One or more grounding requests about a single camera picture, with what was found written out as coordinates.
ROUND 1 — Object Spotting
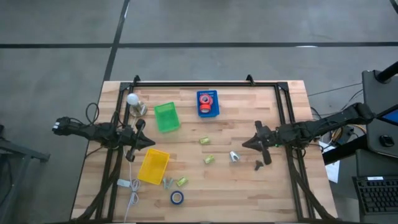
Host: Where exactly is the black looped cable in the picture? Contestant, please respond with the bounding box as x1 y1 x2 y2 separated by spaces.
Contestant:
85 102 100 126

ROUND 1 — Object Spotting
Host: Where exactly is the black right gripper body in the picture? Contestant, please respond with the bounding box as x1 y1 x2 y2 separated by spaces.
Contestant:
254 120 280 166

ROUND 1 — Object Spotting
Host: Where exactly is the blue plastic basket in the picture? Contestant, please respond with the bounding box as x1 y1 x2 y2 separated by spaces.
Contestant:
196 90 221 118

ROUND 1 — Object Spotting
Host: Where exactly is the white power cable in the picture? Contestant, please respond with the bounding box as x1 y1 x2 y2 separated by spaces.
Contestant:
123 116 141 223

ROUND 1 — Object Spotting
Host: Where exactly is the dark metal stand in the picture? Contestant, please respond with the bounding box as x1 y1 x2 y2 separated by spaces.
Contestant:
0 124 51 224

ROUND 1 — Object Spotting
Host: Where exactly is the yellow plastic basket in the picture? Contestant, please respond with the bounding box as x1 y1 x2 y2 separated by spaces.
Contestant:
137 147 171 185

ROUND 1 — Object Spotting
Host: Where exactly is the black keyboard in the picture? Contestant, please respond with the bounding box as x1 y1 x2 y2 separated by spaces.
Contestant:
352 175 398 215

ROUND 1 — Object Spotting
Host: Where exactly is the blue tape roll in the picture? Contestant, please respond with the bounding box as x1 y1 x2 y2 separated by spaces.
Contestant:
169 190 185 206

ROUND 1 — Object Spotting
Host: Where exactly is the dark grey desk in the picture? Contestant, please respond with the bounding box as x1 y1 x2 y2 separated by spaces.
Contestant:
361 70 398 159

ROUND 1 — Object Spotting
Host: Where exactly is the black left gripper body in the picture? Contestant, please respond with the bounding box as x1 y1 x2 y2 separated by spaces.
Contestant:
119 119 146 162

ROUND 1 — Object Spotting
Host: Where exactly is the monitor with blue screen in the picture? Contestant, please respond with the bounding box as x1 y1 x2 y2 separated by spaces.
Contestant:
375 104 398 127

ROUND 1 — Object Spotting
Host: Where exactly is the black pole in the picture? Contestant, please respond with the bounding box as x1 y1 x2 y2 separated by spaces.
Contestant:
374 60 398 84

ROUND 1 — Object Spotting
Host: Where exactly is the white bulb table lamp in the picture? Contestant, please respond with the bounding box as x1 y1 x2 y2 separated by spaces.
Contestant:
126 92 149 118

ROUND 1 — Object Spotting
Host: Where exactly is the white paper sheet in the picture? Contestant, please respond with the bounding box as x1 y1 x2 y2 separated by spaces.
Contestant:
318 141 341 184

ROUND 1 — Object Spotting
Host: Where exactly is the coloured cable bundle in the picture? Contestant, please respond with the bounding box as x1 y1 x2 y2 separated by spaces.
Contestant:
329 124 361 144

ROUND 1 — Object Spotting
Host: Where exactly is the green plastic basket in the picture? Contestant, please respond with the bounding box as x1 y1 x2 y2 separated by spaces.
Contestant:
154 101 182 134

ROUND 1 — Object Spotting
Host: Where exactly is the black computer mouse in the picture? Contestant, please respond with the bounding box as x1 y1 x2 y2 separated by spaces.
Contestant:
379 134 396 147

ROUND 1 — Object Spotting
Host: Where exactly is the black aluminium rig frame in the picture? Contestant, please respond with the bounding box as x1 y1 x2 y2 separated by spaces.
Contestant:
72 74 338 223

